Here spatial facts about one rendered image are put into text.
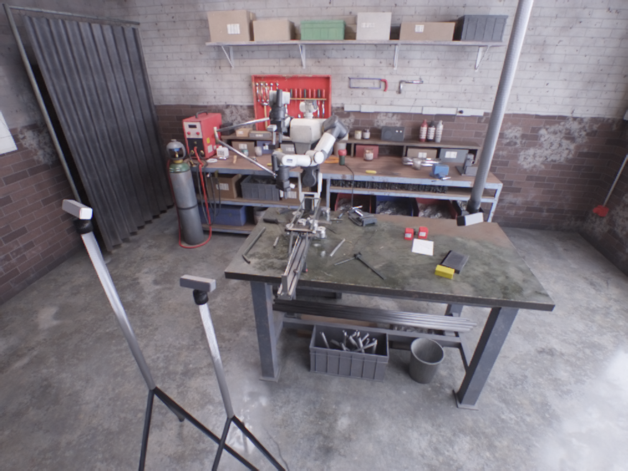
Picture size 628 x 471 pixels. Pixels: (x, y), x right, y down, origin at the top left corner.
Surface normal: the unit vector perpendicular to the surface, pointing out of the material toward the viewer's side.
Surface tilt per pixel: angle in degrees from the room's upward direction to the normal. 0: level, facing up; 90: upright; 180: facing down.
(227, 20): 93
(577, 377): 0
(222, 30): 89
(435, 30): 86
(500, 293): 0
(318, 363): 90
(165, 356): 0
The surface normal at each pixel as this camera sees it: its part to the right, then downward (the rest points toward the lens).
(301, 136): -0.59, 0.31
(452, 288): 0.00, -0.87
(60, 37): 0.52, 0.44
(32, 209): 0.99, 0.08
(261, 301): -0.16, 0.49
